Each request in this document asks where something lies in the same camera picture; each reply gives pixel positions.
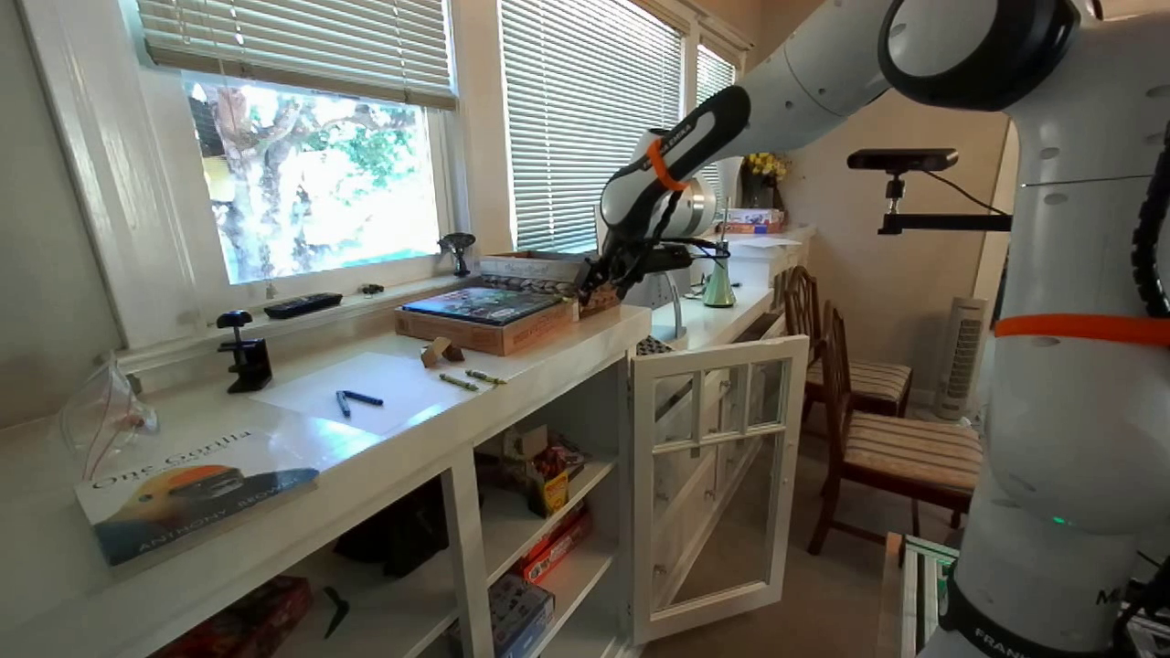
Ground wooden crate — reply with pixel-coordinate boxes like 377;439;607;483
470;247;625;322

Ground white shelf cabinet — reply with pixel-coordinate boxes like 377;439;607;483
120;271;808;658

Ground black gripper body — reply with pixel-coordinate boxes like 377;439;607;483
598;236;697;300

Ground white paned cabinet door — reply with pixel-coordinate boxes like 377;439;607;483
625;331;810;646

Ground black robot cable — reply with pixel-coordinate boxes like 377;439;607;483
602;179;688;280

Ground brown shelf item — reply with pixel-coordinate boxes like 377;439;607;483
158;575;317;658

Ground small pale cardboard box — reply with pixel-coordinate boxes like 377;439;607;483
497;420;554;468

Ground black remote control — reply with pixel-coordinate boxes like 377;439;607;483
259;290;348;327

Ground white tower heater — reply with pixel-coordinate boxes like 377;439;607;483
931;294;993;425

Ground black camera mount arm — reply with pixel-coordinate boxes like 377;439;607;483
875;169;1017;236

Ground large sunset cover book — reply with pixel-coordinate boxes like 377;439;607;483
73;416;320;565

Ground blue box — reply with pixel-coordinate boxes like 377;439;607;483
486;569;558;658

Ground wooden chair striped seat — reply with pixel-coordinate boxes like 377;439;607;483
772;262;914;420
803;305;988;558

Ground black stereo camera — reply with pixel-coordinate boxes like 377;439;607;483
844;147;962;174

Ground green bottle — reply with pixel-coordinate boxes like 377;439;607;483
700;240;738;312

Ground orange cardboard game box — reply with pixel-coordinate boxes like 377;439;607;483
395;294;582;362

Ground wide white window blind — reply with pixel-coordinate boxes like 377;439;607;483
135;0;462;110

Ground dark colourful cover book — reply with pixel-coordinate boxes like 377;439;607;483
397;280;569;330

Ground dark bag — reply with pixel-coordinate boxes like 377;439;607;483
331;483;449;576

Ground clear plastic bag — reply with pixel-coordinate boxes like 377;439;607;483
56;356;161;472

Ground white paper sheet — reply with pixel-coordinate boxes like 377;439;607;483
257;346;503;445

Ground yellow flowers in vase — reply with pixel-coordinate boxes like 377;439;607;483
735;150;791;211

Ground tall white window blind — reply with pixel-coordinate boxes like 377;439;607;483
497;0;682;254

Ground small black tool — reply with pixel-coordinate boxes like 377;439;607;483
317;586;354;639

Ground black clamp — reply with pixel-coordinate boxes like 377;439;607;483
214;307;273;396

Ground yellow red game box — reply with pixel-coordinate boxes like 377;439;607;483
524;439;591;520

